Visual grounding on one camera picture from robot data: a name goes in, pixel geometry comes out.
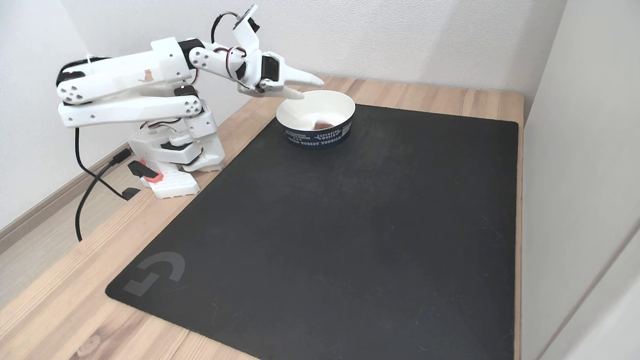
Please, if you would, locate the thin black camera cable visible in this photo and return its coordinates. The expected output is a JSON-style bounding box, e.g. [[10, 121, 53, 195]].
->
[[210, 11, 242, 45]]

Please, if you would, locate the black mouse mat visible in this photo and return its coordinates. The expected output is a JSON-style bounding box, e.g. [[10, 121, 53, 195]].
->
[[105, 104, 520, 360]]

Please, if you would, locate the pale wooden baseboard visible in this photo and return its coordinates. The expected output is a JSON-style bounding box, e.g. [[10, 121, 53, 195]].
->
[[0, 141, 132, 255]]

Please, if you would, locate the wrist camera on white mount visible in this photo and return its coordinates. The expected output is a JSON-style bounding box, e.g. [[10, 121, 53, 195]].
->
[[231, 5, 261, 52]]

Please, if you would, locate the white paper bowl blue band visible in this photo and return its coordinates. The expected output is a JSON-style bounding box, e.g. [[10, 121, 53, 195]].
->
[[276, 90, 356, 149]]

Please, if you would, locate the red black table clamp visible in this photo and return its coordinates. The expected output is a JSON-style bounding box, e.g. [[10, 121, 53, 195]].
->
[[122, 159, 164, 201]]

